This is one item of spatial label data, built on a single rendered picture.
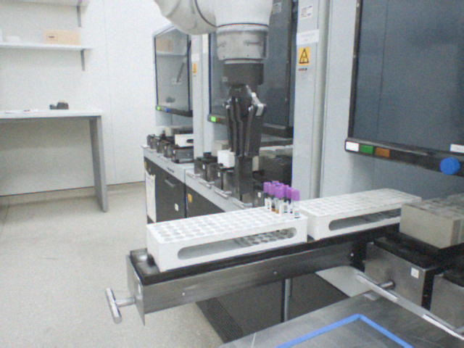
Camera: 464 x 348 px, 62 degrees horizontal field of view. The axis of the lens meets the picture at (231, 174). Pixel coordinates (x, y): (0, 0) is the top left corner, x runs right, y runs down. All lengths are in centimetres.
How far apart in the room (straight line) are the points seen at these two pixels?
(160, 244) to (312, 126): 59
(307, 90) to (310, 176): 24
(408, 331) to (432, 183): 71
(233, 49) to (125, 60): 357
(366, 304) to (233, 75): 41
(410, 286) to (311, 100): 54
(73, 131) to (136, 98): 71
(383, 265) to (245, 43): 49
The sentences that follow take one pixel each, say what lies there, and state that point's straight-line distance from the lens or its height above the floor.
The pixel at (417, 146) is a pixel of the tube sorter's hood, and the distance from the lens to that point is 83.
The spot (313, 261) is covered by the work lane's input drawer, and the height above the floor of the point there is 78.
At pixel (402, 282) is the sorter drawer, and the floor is 76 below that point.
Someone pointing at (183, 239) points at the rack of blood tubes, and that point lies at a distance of 66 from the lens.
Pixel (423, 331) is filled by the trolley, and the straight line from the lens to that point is 57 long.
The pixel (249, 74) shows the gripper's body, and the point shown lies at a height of 113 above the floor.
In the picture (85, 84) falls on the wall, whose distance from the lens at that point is 415.
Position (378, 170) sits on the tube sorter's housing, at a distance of 105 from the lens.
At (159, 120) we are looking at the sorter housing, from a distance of 253.
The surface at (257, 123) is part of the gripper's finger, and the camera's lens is 67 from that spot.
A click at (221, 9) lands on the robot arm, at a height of 124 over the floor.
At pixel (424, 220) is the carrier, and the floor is 86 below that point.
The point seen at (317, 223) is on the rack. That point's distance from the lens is 79.
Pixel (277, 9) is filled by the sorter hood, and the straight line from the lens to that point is 124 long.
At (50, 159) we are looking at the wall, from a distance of 419.
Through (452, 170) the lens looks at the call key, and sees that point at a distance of 76.
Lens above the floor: 112
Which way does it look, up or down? 13 degrees down
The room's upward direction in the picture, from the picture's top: straight up
